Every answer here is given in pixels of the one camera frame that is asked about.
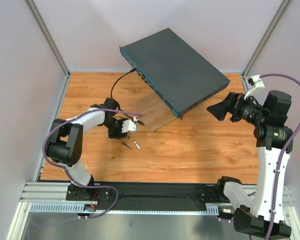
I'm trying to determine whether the blue-faced grey network switch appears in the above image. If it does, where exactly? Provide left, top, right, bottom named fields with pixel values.
left=119, top=28, right=230, bottom=119

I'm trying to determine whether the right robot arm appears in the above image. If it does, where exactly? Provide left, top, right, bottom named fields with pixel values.
left=207, top=90, right=293, bottom=240

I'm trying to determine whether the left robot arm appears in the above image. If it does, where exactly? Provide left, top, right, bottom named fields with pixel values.
left=42, top=97, right=137, bottom=189

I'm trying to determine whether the silver SFP module lower left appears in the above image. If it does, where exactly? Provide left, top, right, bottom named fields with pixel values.
left=122, top=142, right=131, bottom=150

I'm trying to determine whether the silver sfp module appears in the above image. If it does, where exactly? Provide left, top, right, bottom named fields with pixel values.
left=133, top=141, right=141, bottom=150
left=122, top=142, right=131, bottom=150

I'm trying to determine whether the silver SFP module lower right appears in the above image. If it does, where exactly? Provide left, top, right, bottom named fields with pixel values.
left=133, top=141, right=141, bottom=150

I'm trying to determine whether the wooden support board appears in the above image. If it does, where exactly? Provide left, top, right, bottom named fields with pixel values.
left=131, top=93, right=177, bottom=133

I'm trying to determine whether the black cloth strip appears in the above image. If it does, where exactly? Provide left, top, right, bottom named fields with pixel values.
left=94, top=181, right=246, bottom=213

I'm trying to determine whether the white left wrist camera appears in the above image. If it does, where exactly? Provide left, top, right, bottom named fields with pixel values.
left=121, top=117, right=138, bottom=133

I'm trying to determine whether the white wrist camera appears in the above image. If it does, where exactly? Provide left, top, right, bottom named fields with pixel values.
left=243, top=74, right=265, bottom=100
left=121, top=117, right=138, bottom=133

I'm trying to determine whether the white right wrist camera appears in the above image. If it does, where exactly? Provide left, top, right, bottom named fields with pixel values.
left=243, top=74, right=265, bottom=100

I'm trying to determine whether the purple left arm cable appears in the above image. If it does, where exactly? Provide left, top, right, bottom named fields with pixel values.
left=29, top=109, right=144, bottom=226

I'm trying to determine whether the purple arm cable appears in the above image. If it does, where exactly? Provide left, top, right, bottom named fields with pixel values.
left=218, top=73, right=300, bottom=240
left=29, top=109, right=144, bottom=226

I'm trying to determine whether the black patch cable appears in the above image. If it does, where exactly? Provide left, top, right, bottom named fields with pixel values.
left=110, top=67, right=145, bottom=126

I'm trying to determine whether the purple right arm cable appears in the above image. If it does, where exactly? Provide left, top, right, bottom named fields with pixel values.
left=218, top=73, right=300, bottom=240

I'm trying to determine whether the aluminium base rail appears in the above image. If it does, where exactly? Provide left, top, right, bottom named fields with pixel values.
left=19, top=181, right=295, bottom=218

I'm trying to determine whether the aluminium frame post right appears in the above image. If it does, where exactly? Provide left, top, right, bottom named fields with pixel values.
left=242, top=0, right=293, bottom=77

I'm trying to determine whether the aluminium frame post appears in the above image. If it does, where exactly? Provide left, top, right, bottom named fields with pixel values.
left=242, top=0, right=293, bottom=77
left=24, top=0, right=71, bottom=76

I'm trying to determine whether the aluminium frame post left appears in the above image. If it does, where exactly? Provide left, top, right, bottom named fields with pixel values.
left=24, top=0, right=71, bottom=76

